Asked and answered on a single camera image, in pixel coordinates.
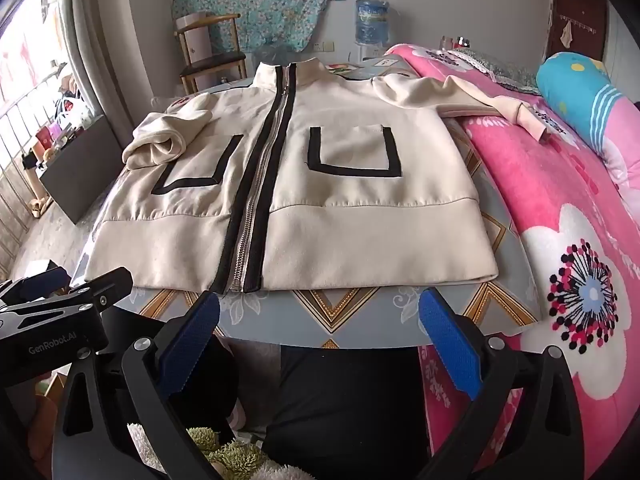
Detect grey curtain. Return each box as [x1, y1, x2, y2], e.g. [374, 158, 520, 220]
[57, 0, 136, 136]

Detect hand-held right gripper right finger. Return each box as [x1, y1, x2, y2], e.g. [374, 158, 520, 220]
[417, 287, 586, 480]

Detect white water dispenser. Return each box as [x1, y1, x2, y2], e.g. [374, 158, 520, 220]
[350, 42, 388, 61]

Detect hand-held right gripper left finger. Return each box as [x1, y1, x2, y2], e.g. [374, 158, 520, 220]
[51, 290, 239, 480]

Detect cream zip jacket black trim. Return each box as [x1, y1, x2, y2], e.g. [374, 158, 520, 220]
[82, 59, 553, 295]

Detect teal floral wall cloth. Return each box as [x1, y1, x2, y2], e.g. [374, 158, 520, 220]
[171, 0, 346, 53]

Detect pink floral blanket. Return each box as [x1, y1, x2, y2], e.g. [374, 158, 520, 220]
[385, 42, 640, 480]

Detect grey lace-edged cloth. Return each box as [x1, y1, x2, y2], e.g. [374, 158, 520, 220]
[440, 47, 541, 93]

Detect metal window grille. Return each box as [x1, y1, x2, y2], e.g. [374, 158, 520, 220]
[0, 70, 66, 266]

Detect wooden chair dark seat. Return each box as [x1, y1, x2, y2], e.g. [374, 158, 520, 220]
[175, 12, 248, 95]

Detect fluffy green and white mat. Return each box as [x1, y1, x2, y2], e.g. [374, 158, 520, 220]
[127, 422, 311, 480]

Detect blue dotted bolster pillow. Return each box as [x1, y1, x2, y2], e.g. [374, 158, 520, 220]
[536, 51, 640, 181]

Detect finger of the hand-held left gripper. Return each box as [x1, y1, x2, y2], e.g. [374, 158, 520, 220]
[0, 266, 71, 304]
[0, 266, 134, 319]

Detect blue water jug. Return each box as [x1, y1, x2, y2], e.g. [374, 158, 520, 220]
[355, 0, 390, 45]

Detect person's black trousers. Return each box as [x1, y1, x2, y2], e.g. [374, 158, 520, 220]
[220, 332, 431, 480]

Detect dark brown door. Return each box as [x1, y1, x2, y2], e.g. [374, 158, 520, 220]
[547, 0, 608, 61]

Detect translucent bluish plastic bag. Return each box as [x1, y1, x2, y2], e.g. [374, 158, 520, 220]
[250, 42, 306, 68]

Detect fruit print tablecloth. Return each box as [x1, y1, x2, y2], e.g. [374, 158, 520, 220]
[97, 57, 543, 351]

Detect white box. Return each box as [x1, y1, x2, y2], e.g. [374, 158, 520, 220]
[176, 11, 213, 66]

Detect dark side cabinet with clutter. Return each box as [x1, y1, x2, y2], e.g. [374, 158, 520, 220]
[40, 115, 132, 225]

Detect pile of sill clutter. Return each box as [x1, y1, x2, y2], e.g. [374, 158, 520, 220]
[30, 72, 103, 171]

